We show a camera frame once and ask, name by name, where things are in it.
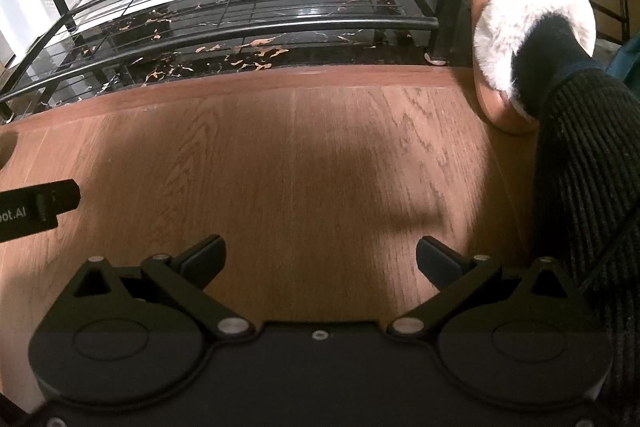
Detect teal bag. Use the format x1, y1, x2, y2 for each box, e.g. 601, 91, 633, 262
606, 32, 640, 82

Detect black metal shoe rack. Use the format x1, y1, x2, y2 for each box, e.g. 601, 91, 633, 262
0, 0, 482, 120

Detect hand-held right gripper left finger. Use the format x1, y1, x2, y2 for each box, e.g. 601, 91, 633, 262
74, 234, 256, 341

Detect person's leg in dark trousers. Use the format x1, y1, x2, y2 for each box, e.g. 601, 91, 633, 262
510, 14, 640, 427

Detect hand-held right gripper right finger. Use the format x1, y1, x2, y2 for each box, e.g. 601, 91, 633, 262
387, 236, 571, 341

